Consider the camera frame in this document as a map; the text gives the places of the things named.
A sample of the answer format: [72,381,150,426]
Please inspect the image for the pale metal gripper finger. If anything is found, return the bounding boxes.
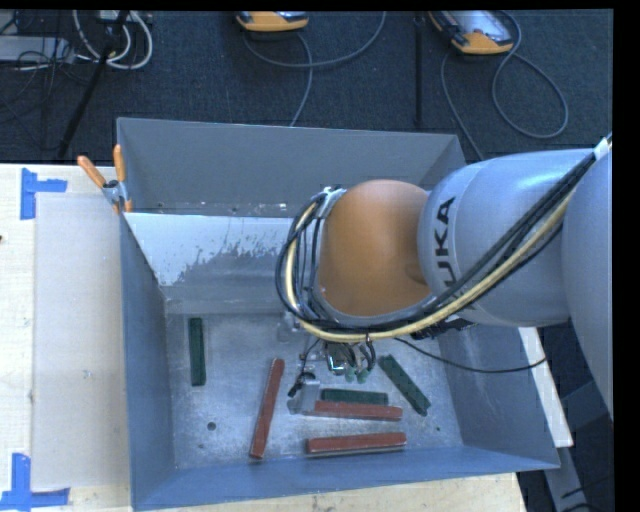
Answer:
[287,377,322,416]
[277,311,304,345]

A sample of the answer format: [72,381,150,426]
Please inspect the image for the red-brown flat block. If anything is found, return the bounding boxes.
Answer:
[305,431,409,456]
[248,357,287,461]
[301,399,405,423]

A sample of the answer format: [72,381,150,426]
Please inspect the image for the dark green flat block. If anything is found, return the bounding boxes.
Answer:
[319,388,390,407]
[188,317,208,388]
[377,353,433,418]

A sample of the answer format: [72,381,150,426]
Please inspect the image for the grey metal bin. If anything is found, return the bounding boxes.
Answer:
[115,117,562,512]

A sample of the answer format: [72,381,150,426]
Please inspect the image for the pale wood flat board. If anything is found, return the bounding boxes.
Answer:
[30,192,132,494]

